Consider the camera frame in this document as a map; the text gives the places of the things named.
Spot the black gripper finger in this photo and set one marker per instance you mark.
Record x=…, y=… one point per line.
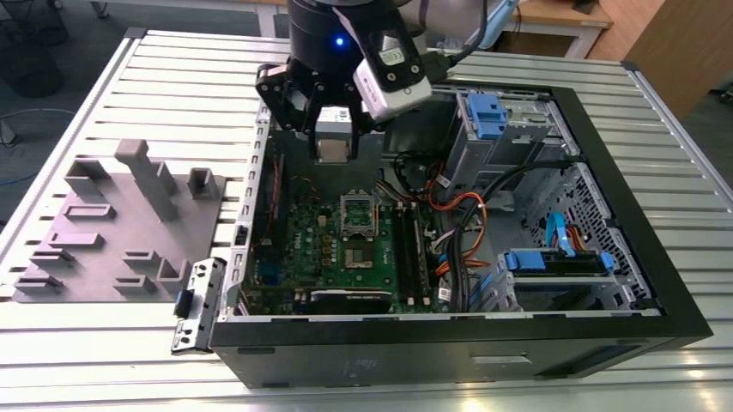
x=283, y=98
x=357, y=129

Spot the silver square CPU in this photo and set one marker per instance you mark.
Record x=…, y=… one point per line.
x=334, y=151

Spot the CPU socket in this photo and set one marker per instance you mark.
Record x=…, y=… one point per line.
x=359, y=255

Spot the grey power supply unit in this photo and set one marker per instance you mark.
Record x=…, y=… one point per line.
x=321, y=182

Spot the blue plastic drive latch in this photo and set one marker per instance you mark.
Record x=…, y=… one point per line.
x=486, y=116

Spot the grey metal drive cage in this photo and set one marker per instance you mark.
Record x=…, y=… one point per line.
x=504, y=159

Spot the black RAM slot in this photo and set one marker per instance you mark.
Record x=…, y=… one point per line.
x=413, y=257
x=406, y=257
x=421, y=257

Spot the green motherboard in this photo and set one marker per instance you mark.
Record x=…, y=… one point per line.
x=286, y=266

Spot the blue board connector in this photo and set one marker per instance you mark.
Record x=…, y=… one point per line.
x=270, y=274

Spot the black graphics card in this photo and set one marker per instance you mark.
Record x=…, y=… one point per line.
x=349, y=298

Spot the grey parts rack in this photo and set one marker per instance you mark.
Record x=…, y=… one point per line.
x=131, y=240

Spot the black round bin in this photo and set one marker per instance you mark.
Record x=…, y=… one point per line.
x=31, y=73

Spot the hard disk in blue carrier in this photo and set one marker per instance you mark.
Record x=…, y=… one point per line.
x=573, y=265

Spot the grey metal disk bay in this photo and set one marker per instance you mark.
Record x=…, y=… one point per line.
x=561, y=280

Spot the black open PC case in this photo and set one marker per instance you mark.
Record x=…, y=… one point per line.
x=401, y=356

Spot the brown wooden cabinet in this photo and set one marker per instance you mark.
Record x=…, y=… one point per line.
x=681, y=51

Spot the black chair base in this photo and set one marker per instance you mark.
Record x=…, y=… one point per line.
x=725, y=92

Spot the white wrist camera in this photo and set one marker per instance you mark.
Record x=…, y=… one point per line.
x=395, y=86

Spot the black plastic fan duct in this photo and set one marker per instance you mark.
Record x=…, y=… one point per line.
x=436, y=131

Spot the wooden desk white frame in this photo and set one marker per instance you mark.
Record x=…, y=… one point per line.
x=573, y=19

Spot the grey card retention bracket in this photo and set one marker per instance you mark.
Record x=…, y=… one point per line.
x=202, y=296

